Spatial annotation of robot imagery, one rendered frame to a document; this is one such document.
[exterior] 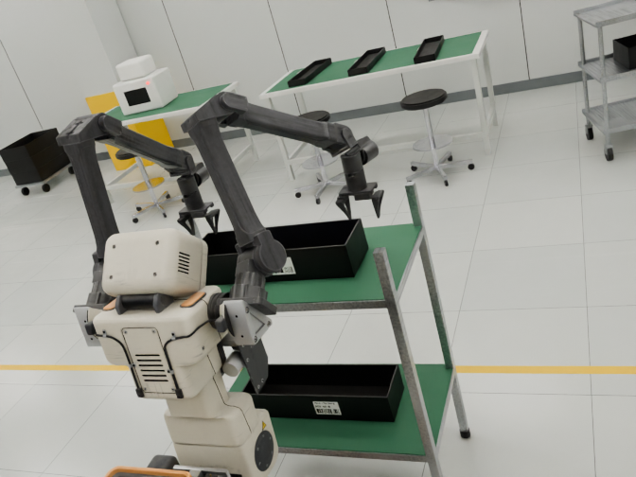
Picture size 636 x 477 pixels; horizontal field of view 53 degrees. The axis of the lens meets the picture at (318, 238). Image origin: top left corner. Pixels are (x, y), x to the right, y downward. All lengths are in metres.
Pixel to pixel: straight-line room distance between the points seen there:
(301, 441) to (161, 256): 1.09
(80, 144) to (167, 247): 0.38
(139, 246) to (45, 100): 7.44
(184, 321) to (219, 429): 0.36
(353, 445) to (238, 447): 0.65
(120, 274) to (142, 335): 0.15
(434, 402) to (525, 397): 0.59
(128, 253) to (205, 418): 0.46
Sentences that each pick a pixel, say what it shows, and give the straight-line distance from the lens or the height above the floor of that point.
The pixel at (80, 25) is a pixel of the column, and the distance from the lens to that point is 7.49.
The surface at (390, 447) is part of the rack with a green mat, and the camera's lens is 2.20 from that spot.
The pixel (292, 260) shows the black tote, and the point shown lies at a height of 1.02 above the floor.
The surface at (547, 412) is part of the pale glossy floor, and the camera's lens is 2.74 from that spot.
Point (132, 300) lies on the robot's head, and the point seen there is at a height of 1.26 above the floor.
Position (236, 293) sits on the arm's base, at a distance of 1.45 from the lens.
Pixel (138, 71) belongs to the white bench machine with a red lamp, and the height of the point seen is 1.16.
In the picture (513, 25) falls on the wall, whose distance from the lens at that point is 6.42.
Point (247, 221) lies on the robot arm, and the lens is 1.49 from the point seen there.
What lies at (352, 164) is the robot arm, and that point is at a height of 1.29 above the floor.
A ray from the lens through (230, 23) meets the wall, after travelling 7.14.
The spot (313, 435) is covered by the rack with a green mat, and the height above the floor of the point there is 0.35.
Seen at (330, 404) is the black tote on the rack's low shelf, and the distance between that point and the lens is 2.31.
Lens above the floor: 1.89
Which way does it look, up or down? 25 degrees down
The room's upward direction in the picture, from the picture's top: 17 degrees counter-clockwise
